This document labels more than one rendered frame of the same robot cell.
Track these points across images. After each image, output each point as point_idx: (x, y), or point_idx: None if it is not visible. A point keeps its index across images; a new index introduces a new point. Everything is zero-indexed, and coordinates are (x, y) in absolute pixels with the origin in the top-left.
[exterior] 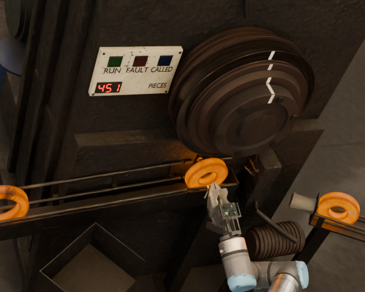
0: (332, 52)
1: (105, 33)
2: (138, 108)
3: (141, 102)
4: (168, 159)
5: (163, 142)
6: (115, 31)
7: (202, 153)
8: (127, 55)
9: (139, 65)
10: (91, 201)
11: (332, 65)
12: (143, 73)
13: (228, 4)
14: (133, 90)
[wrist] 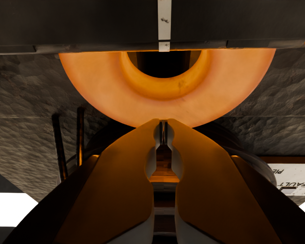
0: (41, 180)
1: None
2: (303, 134)
3: (296, 142)
4: (287, 55)
5: (291, 112)
6: (300, 196)
7: None
8: (299, 193)
9: (288, 190)
10: None
11: (21, 171)
12: (286, 181)
13: None
14: None
